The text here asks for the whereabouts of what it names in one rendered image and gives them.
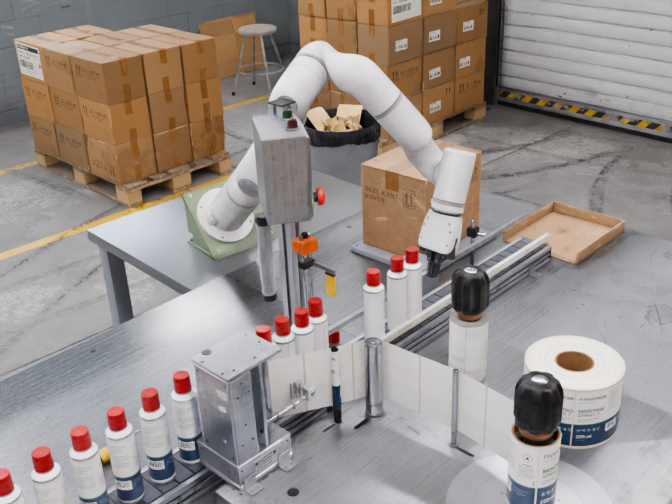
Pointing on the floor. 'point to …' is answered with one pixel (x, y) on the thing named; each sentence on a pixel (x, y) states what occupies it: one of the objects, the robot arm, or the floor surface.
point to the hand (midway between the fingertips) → (433, 269)
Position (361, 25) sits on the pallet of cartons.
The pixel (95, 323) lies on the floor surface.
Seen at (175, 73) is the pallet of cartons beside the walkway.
